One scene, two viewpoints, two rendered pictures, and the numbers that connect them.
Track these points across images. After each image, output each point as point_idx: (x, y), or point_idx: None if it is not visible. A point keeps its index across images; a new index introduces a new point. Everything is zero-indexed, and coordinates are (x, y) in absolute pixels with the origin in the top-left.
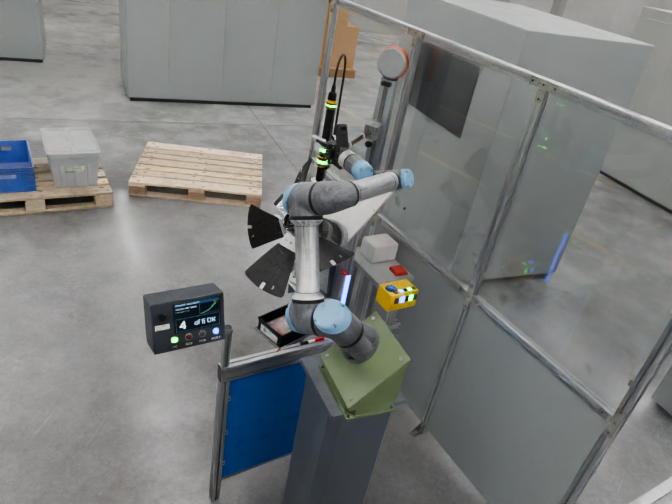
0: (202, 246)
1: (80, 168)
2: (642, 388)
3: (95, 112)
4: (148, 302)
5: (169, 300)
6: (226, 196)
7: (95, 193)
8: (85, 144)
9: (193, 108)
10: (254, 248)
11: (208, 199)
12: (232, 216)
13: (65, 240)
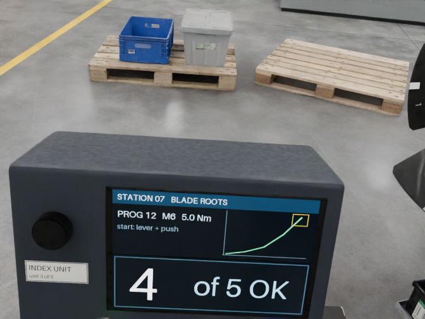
0: (319, 146)
1: (210, 46)
2: None
3: (247, 16)
4: (23, 154)
5: (100, 164)
6: (358, 99)
7: (219, 73)
8: (221, 23)
9: (339, 21)
10: (384, 161)
11: (337, 99)
12: (362, 120)
13: (177, 114)
